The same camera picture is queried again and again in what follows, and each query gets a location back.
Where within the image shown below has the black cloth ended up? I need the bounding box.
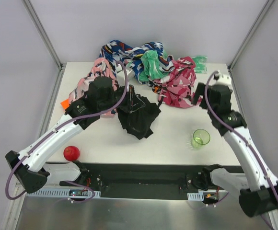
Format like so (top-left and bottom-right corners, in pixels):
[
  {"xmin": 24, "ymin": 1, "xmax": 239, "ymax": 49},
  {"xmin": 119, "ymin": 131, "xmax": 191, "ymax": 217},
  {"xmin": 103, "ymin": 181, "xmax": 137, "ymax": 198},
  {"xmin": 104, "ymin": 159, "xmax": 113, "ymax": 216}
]
[{"xmin": 116, "ymin": 95, "xmax": 161, "ymax": 140}]

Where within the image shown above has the light pink bird-print cloth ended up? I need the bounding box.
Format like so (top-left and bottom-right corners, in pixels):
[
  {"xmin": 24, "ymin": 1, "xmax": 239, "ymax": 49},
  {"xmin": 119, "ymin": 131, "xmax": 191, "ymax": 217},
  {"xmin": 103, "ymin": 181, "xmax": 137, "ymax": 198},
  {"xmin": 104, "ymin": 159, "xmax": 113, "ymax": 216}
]
[{"xmin": 68, "ymin": 57, "xmax": 119, "ymax": 105}]

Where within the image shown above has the green white cloth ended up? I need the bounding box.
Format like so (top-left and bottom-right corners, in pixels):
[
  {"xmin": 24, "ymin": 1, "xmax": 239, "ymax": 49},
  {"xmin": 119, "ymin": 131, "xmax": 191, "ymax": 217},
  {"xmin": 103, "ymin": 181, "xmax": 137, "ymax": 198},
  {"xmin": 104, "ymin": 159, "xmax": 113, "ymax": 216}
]
[{"xmin": 127, "ymin": 50, "xmax": 208, "ymax": 84}]

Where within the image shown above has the blue patterned cloth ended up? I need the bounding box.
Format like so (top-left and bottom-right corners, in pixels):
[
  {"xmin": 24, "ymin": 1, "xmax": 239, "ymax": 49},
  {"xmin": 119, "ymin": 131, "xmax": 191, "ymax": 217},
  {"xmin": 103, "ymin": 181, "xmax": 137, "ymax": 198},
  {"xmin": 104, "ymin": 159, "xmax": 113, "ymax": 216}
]
[{"xmin": 98, "ymin": 39, "xmax": 174, "ymax": 84}]

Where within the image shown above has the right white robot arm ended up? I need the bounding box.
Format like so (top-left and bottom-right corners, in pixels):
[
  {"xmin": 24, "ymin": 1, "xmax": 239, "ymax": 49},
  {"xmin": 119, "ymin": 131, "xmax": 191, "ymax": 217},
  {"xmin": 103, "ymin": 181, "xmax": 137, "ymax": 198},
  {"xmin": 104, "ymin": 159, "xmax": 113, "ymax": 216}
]
[{"xmin": 191, "ymin": 82, "xmax": 278, "ymax": 217}]

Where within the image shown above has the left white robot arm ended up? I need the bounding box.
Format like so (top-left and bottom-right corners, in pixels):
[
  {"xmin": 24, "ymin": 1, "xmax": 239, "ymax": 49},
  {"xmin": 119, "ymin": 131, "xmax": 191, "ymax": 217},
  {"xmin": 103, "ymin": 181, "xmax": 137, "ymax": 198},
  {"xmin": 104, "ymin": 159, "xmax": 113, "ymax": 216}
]
[{"xmin": 5, "ymin": 77, "xmax": 146, "ymax": 194}]

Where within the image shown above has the magenta pink camo cloth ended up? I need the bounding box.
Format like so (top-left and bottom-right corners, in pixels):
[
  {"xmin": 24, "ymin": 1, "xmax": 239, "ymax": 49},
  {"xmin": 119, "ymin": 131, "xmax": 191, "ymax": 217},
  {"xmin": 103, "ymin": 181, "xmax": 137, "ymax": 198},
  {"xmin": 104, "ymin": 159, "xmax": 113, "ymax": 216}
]
[{"xmin": 149, "ymin": 57, "xmax": 197, "ymax": 109}]

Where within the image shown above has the orange cube block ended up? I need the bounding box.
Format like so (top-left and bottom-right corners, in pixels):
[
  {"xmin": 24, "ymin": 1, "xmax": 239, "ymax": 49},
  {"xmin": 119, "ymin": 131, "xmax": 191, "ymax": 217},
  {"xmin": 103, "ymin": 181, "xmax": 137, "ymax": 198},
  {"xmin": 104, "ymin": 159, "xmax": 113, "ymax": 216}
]
[{"xmin": 60, "ymin": 99, "xmax": 70, "ymax": 110}]

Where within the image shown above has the green transparent cup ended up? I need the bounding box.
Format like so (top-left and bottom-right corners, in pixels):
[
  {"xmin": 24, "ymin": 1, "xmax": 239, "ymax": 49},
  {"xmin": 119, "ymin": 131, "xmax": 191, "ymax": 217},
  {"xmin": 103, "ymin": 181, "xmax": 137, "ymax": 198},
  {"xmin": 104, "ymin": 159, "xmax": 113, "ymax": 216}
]
[{"xmin": 191, "ymin": 129, "xmax": 211, "ymax": 149}]

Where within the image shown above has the red apple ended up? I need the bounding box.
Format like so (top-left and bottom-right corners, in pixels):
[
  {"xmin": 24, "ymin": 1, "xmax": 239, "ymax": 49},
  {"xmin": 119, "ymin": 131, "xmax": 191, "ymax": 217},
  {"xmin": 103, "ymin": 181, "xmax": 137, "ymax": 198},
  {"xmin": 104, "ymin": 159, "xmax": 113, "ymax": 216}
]
[{"xmin": 63, "ymin": 146, "xmax": 80, "ymax": 161}]

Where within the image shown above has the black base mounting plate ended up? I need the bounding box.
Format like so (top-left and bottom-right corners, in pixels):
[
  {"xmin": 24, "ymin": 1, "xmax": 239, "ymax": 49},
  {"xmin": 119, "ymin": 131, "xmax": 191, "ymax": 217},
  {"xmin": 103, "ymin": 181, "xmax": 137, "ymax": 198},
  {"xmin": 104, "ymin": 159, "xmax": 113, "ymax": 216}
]
[{"xmin": 57, "ymin": 163, "xmax": 228, "ymax": 199}]

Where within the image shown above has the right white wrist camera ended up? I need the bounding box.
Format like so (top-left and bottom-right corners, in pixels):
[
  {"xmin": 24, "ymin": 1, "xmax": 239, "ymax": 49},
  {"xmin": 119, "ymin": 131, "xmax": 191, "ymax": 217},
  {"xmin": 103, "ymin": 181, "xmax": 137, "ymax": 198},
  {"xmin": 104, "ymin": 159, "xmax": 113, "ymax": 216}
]
[{"xmin": 213, "ymin": 71, "xmax": 232, "ymax": 86}]

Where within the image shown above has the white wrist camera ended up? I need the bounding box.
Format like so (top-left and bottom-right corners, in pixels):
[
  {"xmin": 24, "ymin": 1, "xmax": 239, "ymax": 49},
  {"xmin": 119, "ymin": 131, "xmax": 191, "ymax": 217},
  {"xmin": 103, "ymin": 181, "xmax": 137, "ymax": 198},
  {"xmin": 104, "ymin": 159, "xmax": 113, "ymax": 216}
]
[
  {"xmin": 117, "ymin": 68, "xmax": 136, "ymax": 83},
  {"xmin": 213, "ymin": 71, "xmax": 232, "ymax": 86}
]

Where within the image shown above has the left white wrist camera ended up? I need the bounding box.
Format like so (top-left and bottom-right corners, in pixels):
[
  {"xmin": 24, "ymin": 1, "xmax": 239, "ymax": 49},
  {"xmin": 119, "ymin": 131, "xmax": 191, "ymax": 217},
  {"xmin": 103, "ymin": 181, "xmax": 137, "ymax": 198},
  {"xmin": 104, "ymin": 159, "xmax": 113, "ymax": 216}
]
[{"xmin": 117, "ymin": 68, "xmax": 136, "ymax": 83}]

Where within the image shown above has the aluminium front rail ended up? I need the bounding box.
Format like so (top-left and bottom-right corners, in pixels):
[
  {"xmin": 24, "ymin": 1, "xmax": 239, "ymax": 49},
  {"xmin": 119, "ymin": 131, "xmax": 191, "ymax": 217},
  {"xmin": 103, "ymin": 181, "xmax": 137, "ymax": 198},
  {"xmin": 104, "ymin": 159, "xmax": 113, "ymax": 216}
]
[{"xmin": 15, "ymin": 167, "xmax": 276, "ymax": 192}]

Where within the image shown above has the right white cable duct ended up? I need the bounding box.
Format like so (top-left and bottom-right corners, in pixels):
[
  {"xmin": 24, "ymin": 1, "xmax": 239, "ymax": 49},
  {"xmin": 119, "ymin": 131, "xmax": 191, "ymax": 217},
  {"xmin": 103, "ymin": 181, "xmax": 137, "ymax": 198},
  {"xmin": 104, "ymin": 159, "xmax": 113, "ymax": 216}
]
[{"xmin": 187, "ymin": 192, "xmax": 204, "ymax": 201}]

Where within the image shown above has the white cable duct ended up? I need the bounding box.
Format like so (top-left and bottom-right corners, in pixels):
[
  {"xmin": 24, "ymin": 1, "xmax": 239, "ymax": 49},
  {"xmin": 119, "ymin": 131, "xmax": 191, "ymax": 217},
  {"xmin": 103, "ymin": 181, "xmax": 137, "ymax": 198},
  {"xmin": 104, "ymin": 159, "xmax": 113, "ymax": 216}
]
[
  {"xmin": 187, "ymin": 192, "xmax": 204, "ymax": 201},
  {"xmin": 27, "ymin": 188, "xmax": 101, "ymax": 199}
]

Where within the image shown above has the left aluminium frame post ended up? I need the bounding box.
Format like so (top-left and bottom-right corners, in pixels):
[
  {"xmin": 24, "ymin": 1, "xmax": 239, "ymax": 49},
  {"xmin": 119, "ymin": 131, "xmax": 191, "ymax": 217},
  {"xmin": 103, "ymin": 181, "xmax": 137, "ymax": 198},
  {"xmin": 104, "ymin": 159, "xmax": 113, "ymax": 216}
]
[{"xmin": 21, "ymin": 0, "xmax": 66, "ymax": 70}]

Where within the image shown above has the aluminium frame post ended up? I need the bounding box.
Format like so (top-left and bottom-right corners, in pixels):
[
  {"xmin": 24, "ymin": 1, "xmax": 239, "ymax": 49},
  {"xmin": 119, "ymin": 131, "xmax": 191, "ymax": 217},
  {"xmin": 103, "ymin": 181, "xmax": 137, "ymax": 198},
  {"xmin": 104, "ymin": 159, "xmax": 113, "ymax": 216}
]
[
  {"xmin": 227, "ymin": 0, "xmax": 276, "ymax": 71},
  {"xmin": 21, "ymin": 0, "xmax": 66, "ymax": 70}
]

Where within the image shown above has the right aluminium frame post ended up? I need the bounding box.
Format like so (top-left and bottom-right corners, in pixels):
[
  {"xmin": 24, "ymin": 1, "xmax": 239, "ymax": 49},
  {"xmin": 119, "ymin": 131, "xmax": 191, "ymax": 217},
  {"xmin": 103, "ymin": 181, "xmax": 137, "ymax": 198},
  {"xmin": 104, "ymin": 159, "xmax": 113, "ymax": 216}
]
[{"xmin": 227, "ymin": 0, "xmax": 276, "ymax": 71}]

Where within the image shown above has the left white cable duct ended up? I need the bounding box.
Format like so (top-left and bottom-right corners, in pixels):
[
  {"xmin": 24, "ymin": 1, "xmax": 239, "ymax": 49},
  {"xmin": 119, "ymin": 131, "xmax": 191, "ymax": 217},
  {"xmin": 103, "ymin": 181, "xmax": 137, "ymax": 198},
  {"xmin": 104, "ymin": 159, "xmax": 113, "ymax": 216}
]
[{"xmin": 27, "ymin": 188, "xmax": 101, "ymax": 199}]

